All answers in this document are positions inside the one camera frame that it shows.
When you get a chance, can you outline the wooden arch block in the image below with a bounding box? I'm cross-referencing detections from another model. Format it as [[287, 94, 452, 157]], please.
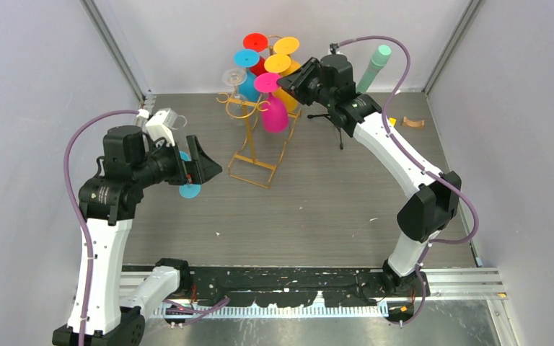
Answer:
[[402, 117, 425, 128]]

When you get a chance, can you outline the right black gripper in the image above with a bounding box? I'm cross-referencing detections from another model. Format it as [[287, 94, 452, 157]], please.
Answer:
[[275, 58, 333, 110]]

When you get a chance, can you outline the pink wine glass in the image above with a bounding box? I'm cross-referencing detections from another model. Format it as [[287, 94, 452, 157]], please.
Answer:
[[254, 72, 289, 133]]

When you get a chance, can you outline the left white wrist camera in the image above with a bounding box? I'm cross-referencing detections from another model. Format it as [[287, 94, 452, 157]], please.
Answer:
[[135, 108, 178, 148]]

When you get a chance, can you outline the mint green microphone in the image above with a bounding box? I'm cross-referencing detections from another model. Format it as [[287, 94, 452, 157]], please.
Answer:
[[356, 45, 392, 94]]

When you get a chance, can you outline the red wine glass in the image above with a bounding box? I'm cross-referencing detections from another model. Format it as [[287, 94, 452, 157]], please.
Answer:
[[242, 32, 268, 76]]

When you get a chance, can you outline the blue wine glass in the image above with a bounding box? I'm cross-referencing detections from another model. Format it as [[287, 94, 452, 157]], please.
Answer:
[[233, 48, 260, 102], [179, 151, 201, 199]]

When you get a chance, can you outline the clear wine glass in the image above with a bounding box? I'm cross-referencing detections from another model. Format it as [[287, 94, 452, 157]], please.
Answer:
[[221, 67, 247, 126], [168, 113, 188, 131]]

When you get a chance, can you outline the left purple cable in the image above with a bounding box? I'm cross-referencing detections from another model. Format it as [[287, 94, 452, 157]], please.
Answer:
[[63, 110, 140, 346]]

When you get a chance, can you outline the black tripod stand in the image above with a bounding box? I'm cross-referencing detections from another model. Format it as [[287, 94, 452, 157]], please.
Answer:
[[307, 114, 344, 150]]

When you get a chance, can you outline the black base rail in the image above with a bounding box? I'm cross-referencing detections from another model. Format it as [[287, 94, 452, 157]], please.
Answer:
[[169, 267, 429, 308]]

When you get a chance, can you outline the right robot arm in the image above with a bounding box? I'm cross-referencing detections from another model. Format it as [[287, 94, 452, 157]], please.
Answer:
[[277, 54, 462, 296]]

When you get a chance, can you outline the gold wire glass rack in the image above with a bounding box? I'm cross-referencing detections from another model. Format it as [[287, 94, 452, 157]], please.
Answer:
[[216, 35, 303, 190]]

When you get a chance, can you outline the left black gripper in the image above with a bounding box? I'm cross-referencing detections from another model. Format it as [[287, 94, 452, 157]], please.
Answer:
[[133, 134, 221, 188]]

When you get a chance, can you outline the yellow wine glass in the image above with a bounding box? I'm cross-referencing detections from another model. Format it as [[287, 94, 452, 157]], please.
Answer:
[[273, 36, 301, 76], [263, 53, 301, 112]]

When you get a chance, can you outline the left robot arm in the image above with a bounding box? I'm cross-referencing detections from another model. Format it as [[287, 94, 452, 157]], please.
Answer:
[[52, 125, 222, 345]]

